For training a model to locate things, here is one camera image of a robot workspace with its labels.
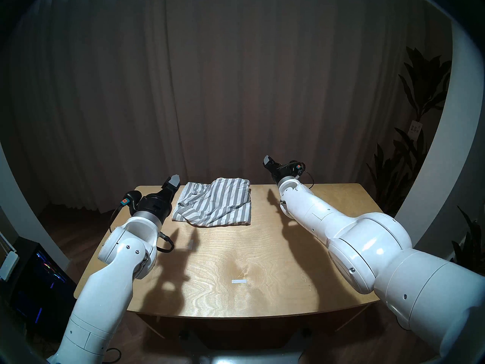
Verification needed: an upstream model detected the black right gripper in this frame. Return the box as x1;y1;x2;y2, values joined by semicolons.
263;155;300;186

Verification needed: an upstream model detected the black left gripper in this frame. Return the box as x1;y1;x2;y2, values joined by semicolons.
135;174;181;221

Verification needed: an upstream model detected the grey white striped shirt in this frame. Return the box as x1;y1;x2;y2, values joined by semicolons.
172;177;252;228

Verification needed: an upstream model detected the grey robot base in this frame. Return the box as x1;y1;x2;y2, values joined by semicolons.
178;329;311;364

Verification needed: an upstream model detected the brown pleated curtain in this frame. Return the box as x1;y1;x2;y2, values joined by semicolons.
0;0;429;216

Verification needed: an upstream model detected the tall dark leafy plant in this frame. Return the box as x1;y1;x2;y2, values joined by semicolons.
367;47;453;216

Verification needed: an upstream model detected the black computer tower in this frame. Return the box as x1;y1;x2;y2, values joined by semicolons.
9;236;78;329

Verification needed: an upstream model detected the white box device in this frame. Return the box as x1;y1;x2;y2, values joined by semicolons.
0;251;19;281

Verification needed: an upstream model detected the small dark leafy plant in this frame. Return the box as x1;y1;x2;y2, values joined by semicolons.
451;206;485;280

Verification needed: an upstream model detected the black left camera cable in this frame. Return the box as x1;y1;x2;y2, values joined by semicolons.
109;198;131;233

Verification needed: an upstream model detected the black cable with silver plug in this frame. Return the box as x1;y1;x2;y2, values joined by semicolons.
155;232;175;253

